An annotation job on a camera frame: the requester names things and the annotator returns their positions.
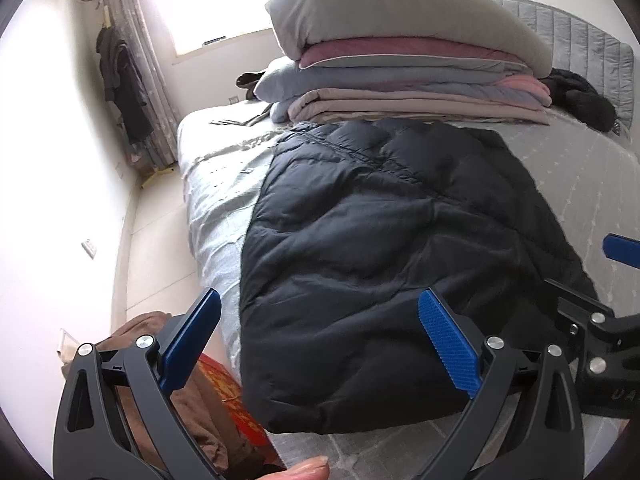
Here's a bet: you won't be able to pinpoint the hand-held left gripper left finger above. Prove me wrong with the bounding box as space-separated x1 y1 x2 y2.
52 287 223 480

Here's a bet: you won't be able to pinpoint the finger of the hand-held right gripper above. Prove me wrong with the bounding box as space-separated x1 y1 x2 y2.
542 277 621 333
602 232 640 267

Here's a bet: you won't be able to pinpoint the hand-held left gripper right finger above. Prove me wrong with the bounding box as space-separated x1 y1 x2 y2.
417 287 588 480

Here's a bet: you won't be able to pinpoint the black puffer jacket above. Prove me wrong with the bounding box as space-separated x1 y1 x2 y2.
239 119 601 435

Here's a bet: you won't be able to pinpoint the hanging dark clothes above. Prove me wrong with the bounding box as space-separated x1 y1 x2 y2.
96 25 155 147

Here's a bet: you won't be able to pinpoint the person's left hand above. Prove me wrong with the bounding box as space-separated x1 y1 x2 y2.
270 455 331 480

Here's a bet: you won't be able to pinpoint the red patterned cloth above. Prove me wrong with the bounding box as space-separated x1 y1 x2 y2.
197 352 288 471

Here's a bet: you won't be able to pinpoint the bed with grey checked cover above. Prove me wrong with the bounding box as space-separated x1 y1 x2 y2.
177 100 640 480

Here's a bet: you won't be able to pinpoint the brown cloth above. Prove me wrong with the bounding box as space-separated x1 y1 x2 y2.
60 311 273 480

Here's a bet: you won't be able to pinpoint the black fleece garment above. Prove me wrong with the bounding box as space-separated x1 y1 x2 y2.
542 69 618 133

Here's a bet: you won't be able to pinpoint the yellow rack base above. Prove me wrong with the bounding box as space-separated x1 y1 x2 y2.
140 167 176 190

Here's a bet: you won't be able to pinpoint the pink folded blanket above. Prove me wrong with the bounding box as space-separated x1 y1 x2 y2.
492 74 552 108

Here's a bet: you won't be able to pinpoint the grey quilted headboard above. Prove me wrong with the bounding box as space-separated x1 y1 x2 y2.
487 0 636 136

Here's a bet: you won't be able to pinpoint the stack of folded quilts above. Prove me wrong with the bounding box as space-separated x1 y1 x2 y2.
270 87 551 126

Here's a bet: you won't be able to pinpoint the small black cloth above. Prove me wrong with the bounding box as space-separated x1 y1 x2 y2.
236 71 273 103

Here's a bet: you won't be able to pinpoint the blue-grey folded quilt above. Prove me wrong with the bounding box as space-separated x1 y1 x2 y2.
253 57 551 106

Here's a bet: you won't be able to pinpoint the grey patterned curtain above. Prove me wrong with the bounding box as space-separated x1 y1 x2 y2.
97 0 181 168

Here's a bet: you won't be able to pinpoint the maroon folded quilt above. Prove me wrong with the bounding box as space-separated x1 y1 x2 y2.
299 37 531 72

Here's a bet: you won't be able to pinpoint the bright window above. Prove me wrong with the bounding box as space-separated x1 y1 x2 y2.
140 0 282 57

